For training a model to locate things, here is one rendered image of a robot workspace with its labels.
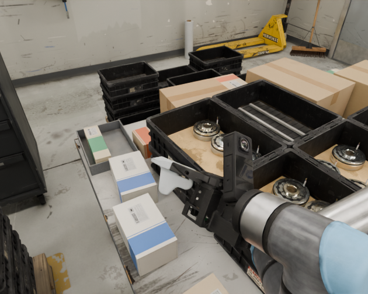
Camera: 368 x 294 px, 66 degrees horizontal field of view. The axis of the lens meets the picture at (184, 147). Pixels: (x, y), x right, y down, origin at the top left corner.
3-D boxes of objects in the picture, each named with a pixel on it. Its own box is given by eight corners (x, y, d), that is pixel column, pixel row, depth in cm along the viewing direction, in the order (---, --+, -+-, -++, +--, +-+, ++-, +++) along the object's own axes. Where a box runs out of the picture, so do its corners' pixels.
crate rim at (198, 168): (288, 152, 90) (290, 146, 88) (214, 192, 76) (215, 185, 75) (209, 101, 116) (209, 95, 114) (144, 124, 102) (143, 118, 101)
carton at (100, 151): (113, 166, 114) (111, 155, 110) (98, 171, 112) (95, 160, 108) (99, 135, 131) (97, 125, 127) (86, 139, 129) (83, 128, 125)
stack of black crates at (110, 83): (148, 107, 262) (144, 60, 234) (162, 123, 241) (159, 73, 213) (106, 119, 247) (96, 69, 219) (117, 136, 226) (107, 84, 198)
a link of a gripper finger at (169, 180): (135, 184, 49) (183, 205, 46) (147, 151, 49) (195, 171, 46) (143, 183, 52) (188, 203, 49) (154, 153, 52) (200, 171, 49)
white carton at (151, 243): (177, 257, 83) (177, 239, 78) (139, 276, 79) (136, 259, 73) (149, 210, 97) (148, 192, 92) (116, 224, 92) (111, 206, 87)
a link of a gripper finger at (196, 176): (166, 170, 46) (216, 190, 43) (169, 161, 46) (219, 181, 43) (175, 170, 51) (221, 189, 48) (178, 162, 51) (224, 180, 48)
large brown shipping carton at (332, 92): (341, 119, 143) (356, 82, 131) (304, 140, 129) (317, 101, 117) (277, 90, 168) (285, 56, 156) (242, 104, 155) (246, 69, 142)
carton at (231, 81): (249, 98, 144) (251, 85, 140) (229, 104, 140) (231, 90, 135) (231, 86, 155) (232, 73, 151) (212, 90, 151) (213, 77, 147)
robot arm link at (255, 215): (275, 196, 35) (308, 207, 39) (247, 185, 38) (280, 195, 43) (253, 254, 35) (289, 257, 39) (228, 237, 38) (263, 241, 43)
